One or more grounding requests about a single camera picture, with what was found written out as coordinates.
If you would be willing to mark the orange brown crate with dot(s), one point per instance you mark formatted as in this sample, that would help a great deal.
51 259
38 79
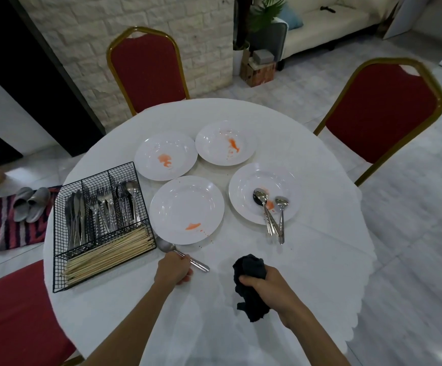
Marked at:
262 75

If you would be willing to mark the black cleaning cloth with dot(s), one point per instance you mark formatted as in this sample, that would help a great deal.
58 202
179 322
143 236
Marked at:
251 304

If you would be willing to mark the bundle of wooden chopsticks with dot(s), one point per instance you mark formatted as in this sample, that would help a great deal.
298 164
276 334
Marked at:
106 257

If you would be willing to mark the potted palm in white pot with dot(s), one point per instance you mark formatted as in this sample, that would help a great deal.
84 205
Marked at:
266 11

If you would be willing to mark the red gold banquet chair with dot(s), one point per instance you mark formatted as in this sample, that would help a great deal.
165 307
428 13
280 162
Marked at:
15 320
381 114
148 72

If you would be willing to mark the person's right hand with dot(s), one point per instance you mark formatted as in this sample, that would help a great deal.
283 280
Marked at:
278 297

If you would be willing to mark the person's left hand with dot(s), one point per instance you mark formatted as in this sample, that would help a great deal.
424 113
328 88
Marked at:
173 272

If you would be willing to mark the grey slipper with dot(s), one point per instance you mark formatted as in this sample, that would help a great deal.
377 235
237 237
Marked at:
22 203
39 203

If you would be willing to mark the white plate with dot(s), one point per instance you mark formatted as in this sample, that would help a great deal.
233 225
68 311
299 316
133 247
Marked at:
186 202
175 144
213 144
282 179

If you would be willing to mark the white round tablecloth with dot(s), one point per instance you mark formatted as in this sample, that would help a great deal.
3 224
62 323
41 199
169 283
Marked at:
320 263

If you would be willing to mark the small grey box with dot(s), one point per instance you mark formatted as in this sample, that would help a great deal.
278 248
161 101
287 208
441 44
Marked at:
263 56

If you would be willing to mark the white side table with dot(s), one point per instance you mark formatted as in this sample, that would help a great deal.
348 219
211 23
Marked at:
400 15

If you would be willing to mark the person's left forearm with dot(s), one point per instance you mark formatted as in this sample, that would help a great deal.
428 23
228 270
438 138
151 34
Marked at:
129 327

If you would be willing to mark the blue cushion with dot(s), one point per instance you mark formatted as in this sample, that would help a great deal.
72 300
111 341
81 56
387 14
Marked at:
291 17

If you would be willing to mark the black remote control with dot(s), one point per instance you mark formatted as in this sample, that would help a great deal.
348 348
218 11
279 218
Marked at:
327 9

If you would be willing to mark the cream sofa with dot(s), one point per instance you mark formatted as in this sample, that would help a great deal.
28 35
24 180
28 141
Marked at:
320 34

